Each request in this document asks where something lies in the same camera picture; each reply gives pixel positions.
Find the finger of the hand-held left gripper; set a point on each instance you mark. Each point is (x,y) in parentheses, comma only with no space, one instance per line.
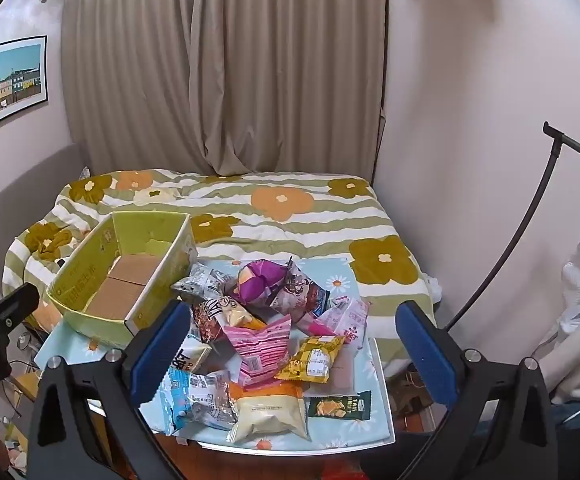
(12,307)

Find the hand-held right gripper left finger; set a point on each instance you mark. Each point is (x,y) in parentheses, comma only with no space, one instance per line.
(162,345)

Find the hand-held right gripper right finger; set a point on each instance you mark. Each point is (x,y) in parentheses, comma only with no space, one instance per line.
(427,355)

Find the white black-lettered snack packet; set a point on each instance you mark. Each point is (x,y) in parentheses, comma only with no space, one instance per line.
(192,355)

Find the tan snack packet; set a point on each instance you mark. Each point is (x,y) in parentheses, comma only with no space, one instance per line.
(237,317)

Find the white pink-print snack packet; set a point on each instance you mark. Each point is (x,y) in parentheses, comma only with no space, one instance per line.
(352,317)

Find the green cardboard box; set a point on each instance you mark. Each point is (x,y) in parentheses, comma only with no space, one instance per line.
(95,260)

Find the orange snack packet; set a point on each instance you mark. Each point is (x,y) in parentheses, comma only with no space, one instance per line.
(270,389)

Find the yellow snack packet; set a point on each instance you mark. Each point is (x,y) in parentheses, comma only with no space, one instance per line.
(310,360)

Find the cream snack packet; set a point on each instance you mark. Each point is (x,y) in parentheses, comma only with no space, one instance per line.
(270,417)

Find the dark brown snack packet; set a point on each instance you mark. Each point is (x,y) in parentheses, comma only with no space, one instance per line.
(207,327)

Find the light blue snack packet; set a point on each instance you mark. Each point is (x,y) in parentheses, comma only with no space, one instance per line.
(195,400)

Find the grey printed snack packet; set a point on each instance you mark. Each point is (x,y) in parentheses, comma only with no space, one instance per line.
(197,282)

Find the pale mauve flat packet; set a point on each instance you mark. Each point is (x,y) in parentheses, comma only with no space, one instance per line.
(345,375)

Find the pink striped snack packet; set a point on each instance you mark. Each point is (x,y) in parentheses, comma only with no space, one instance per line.
(260,352)

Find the small dark green snack packet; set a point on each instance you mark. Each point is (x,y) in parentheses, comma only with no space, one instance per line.
(340,406)

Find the purple snack packet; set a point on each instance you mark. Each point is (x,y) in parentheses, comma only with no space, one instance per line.
(255,287)

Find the brown cartoon snack packet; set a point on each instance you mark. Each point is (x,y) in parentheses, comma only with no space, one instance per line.
(302,297)

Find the white garment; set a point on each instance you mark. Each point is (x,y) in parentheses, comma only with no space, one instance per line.
(577,310)

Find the green striped floral blanket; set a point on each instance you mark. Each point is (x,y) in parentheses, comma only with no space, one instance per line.
(280,230)

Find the black clothes rack pole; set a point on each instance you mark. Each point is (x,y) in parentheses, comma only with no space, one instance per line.
(554,131)

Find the beige curtain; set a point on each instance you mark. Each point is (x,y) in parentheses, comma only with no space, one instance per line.
(220,60)

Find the framed wall poster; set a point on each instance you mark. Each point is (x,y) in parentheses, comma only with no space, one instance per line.
(5,85)

